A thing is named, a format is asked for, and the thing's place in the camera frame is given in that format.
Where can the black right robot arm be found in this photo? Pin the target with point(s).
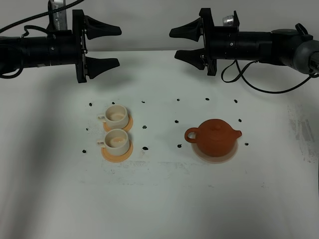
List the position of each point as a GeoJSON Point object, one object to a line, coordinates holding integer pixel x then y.
{"type": "Point", "coordinates": [294, 48]}

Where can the beige round teapot coaster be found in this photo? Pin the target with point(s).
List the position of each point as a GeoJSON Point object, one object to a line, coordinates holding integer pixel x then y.
{"type": "Point", "coordinates": [214, 160]}

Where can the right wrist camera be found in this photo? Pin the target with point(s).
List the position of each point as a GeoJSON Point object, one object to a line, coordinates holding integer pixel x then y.
{"type": "Point", "coordinates": [231, 20]}

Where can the white teacup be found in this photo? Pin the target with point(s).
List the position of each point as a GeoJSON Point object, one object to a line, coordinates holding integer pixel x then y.
{"type": "Point", "coordinates": [115, 116]}
{"type": "Point", "coordinates": [116, 142]}

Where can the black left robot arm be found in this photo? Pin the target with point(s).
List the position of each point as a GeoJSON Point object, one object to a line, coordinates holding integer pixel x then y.
{"type": "Point", "coordinates": [41, 47]}

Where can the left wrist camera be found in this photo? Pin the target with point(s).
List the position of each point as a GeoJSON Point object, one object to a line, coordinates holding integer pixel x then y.
{"type": "Point", "coordinates": [57, 20]}

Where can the near white teacup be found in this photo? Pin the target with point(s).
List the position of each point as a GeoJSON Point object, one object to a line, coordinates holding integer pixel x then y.
{"type": "Point", "coordinates": [116, 142]}

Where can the brown clay teapot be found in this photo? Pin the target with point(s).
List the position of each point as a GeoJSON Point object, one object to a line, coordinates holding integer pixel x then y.
{"type": "Point", "coordinates": [214, 137]}

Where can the far white teacup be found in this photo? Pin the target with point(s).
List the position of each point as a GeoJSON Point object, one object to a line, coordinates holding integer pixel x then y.
{"type": "Point", "coordinates": [115, 116]}

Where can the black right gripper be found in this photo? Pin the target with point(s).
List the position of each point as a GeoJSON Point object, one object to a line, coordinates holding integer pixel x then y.
{"type": "Point", "coordinates": [221, 42]}

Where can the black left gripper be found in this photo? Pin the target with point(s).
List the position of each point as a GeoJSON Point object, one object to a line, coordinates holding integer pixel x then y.
{"type": "Point", "coordinates": [65, 46]}

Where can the far orange saucer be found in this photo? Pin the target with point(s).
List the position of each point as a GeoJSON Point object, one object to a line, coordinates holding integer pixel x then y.
{"type": "Point", "coordinates": [126, 128]}

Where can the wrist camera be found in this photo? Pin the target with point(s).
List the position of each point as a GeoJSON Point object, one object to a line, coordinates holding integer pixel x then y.
{"type": "Point", "coordinates": [231, 20]}
{"type": "Point", "coordinates": [57, 20]}

